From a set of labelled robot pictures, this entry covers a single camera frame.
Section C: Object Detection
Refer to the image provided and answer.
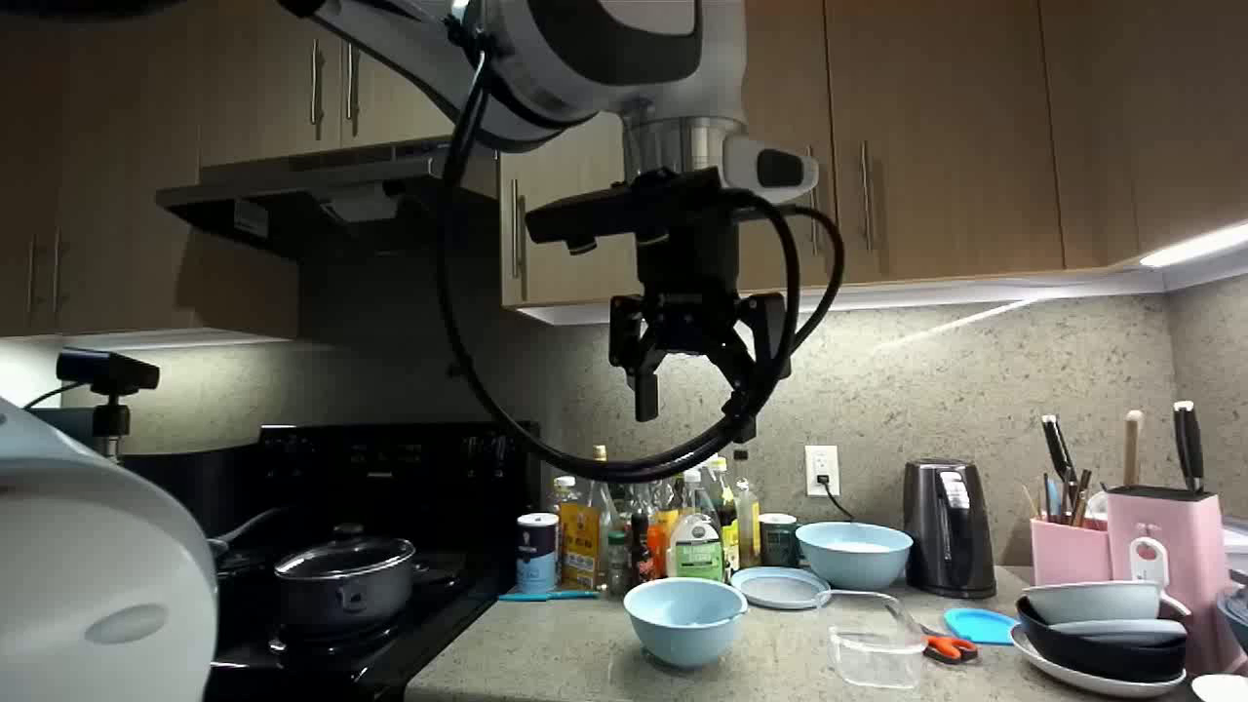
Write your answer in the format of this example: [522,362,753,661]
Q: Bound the dark green jar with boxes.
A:
[759,513,798,567]

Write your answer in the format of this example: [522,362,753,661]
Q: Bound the small white bowl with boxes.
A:
[1190,675,1248,702]

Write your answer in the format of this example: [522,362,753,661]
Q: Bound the pink utensil holder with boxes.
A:
[1030,520,1113,587]

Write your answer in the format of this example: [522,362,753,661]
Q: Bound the pink knife block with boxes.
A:
[1107,487,1229,613]

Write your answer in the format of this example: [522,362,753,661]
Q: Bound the white plate under bowls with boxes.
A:
[1010,623,1187,702]

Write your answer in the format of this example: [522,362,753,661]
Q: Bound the clear plastic container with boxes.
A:
[823,588,923,691]

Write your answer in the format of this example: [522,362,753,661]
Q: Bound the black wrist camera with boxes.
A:
[522,173,728,255]

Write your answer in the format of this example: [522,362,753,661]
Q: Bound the white wall outlet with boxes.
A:
[805,444,839,497]

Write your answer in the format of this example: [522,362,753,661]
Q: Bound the black camera on stand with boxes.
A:
[29,347,159,459]

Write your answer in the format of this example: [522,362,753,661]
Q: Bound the black pan with lid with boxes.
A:
[212,506,419,635]

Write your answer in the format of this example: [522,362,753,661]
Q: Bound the light blue front bowl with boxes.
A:
[623,576,746,670]

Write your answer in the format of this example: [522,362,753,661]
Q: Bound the yellow oil bottle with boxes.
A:
[559,477,607,588]

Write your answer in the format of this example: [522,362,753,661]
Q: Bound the blue silicone lid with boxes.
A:
[945,605,1014,646]

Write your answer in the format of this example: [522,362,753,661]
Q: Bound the black electric kettle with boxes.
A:
[904,459,995,601]

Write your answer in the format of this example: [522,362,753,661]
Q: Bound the blue white salt canister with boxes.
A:
[514,513,559,592]

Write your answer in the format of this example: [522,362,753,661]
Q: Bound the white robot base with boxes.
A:
[0,403,217,702]

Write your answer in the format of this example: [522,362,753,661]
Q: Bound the green label bottle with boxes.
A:
[666,471,727,580]

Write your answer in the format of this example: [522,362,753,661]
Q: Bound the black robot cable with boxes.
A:
[432,52,850,487]

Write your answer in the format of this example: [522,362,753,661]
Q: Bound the light blue plate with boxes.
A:
[728,567,827,613]

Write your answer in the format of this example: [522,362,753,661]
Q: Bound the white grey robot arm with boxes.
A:
[277,0,821,428]

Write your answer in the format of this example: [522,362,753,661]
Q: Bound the light blue bowl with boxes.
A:
[623,576,746,670]
[797,523,913,588]

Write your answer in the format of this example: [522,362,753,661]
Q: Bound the teal spatula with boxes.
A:
[499,588,602,605]

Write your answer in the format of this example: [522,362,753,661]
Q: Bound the range hood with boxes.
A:
[155,138,447,263]

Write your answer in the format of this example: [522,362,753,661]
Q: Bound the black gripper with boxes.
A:
[607,203,785,444]

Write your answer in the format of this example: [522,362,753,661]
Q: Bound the light blue back bowl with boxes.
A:
[797,523,913,588]

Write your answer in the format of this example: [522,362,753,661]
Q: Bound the orange handled scissors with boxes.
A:
[884,592,978,662]

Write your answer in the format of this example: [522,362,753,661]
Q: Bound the black stove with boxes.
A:
[124,423,538,702]

